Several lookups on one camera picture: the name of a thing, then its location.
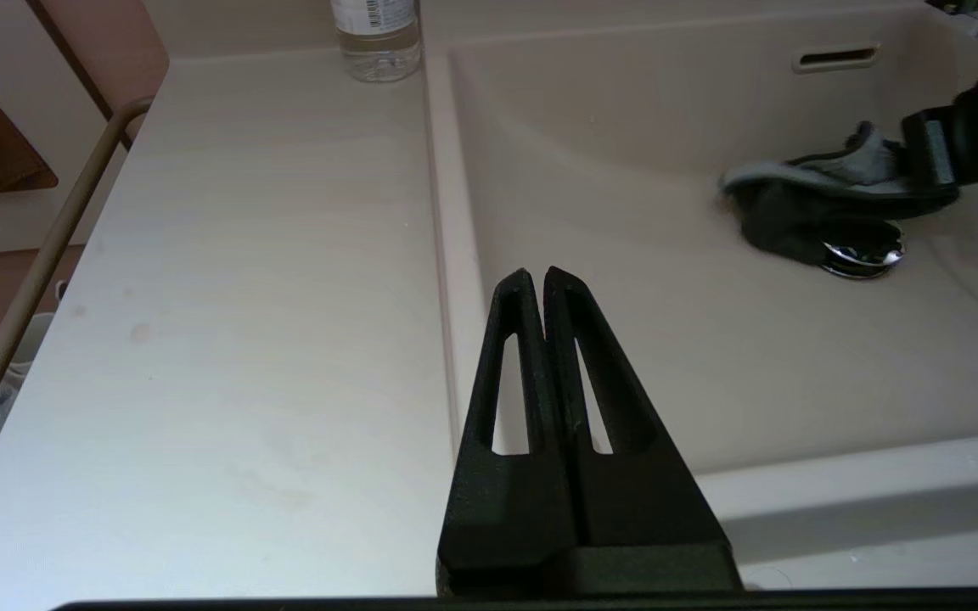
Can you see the white ceramic sink basin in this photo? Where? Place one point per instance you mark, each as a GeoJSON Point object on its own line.
{"type": "Point", "coordinates": [710, 356]}

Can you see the clear capless water bottle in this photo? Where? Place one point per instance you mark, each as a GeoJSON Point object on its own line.
{"type": "Point", "coordinates": [377, 42]}

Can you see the chrome drain stopper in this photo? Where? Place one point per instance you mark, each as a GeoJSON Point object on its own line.
{"type": "Point", "coordinates": [867, 255]}

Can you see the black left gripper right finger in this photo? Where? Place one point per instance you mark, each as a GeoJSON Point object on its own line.
{"type": "Point", "coordinates": [650, 509]}

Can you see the plastic wrapped white cup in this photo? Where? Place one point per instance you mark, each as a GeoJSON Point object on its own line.
{"type": "Point", "coordinates": [35, 339]}

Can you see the grey microfibre cleaning cloth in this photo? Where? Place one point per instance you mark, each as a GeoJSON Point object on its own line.
{"type": "Point", "coordinates": [803, 170]}

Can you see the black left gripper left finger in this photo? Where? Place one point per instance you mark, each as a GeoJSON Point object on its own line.
{"type": "Point", "coordinates": [506, 509]}

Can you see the bronze metal towel rail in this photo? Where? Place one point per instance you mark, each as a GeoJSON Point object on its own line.
{"type": "Point", "coordinates": [39, 280]}

